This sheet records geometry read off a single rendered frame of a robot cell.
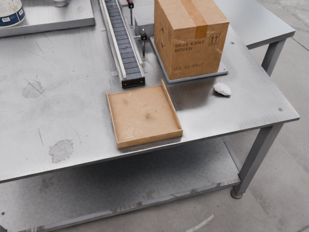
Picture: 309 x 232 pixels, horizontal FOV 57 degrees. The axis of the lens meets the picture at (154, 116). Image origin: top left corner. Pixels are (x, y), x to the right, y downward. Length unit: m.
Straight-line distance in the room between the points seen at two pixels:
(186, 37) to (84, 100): 0.52
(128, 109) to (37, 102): 0.40
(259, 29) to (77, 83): 1.06
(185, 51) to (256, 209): 1.17
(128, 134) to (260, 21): 1.11
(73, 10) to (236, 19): 0.96
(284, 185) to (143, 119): 1.26
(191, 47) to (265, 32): 0.65
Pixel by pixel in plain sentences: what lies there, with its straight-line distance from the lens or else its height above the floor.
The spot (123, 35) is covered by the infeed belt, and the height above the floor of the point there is 0.88.
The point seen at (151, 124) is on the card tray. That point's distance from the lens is 1.18.
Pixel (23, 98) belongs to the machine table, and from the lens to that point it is 1.40.
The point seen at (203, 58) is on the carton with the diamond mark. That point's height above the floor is 0.95.
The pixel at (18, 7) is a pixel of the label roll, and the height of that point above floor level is 0.96.
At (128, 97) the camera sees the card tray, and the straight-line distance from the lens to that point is 1.28.
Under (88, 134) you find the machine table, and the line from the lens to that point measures 1.18.
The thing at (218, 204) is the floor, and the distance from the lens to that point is 1.96.
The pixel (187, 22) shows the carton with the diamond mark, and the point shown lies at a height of 1.12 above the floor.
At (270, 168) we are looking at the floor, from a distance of 2.19.
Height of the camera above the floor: 1.76
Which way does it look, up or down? 50 degrees down
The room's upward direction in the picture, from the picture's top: 1 degrees clockwise
